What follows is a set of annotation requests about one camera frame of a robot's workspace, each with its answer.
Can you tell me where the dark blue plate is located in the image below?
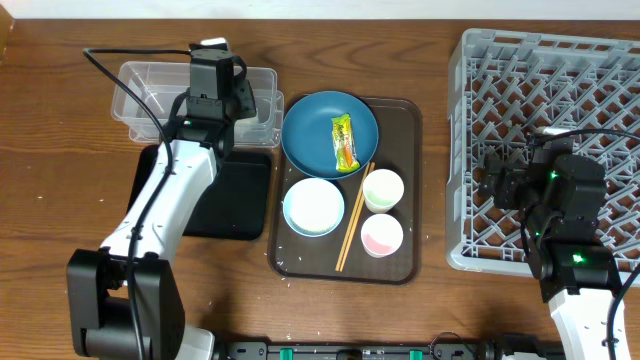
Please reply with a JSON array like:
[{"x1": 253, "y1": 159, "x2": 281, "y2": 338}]
[{"x1": 281, "y1": 91, "x2": 379, "y2": 180}]

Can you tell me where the white cup green inside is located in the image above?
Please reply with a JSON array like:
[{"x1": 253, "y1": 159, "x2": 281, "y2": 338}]
[{"x1": 363, "y1": 169, "x2": 404, "y2": 213}]

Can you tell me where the white cup pink inside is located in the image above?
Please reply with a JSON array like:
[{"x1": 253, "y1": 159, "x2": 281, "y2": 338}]
[{"x1": 360, "y1": 214, "x2": 404, "y2": 258}]

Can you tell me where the yellow snack wrapper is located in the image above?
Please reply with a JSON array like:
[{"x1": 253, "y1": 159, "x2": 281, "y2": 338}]
[{"x1": 331, "y1": 114, "x2": 360, "y2": 174}]

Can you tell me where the light blue bowl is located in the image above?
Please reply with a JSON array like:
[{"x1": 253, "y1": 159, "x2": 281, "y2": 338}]
[{"x1": 282, "y1": 178, "x2": 345, "y2": 237}]

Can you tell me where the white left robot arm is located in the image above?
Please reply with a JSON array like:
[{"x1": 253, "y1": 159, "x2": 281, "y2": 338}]
[{"x1": 66, "y1": 37, "x2": 256, "y2": 359}]

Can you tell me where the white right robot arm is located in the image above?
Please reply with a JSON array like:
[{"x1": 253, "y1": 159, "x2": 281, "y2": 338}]
[{"x1": 479, "y1": 131, "x2": 638, "y2": 359}]

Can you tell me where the grey dishwasher rack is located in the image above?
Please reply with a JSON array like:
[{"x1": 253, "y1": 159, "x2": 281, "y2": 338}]
[{"x1": 446, "y1": 28, "x2": 639, "y2": 277}]

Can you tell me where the clear plastic bin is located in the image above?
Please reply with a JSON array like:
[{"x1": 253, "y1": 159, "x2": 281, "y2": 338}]
[{"x1": 111, "y1": 61, "x2": 284, "y2": 148}]

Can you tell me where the black tray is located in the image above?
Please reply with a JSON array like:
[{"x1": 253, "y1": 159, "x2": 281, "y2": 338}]
[{"x1": 126, "y1": 141, "x2": 271, "y2": 243}]

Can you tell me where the wooden chopstick left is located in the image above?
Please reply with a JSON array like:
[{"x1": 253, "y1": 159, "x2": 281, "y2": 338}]
[{"x1": 335, "y1": 161, "x2": 372, "y2": 272}]

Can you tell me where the wooden chopstick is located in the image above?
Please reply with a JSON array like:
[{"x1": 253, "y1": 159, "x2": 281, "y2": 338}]
[
  {"x1": 339, "y1": 161, "x2": 376, "y2": 273},
  {"x1": 335, "y1": 161, "x2": 372, "y2": 272}
]

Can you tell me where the wooden chopstick right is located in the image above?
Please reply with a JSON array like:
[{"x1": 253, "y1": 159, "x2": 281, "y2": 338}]
[{"x1": 339, "y1": 161, "x2": 376, "y2": 273}]

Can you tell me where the brown serving tray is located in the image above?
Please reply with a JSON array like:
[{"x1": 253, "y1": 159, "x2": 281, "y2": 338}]
[{"x1": 267, "y1": 91, "x2": 422, "y2": 285}]

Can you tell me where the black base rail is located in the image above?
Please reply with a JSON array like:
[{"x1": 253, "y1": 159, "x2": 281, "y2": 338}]
[{"x1": 213, "y1": 332, "x2": 566, "y2": 360}]

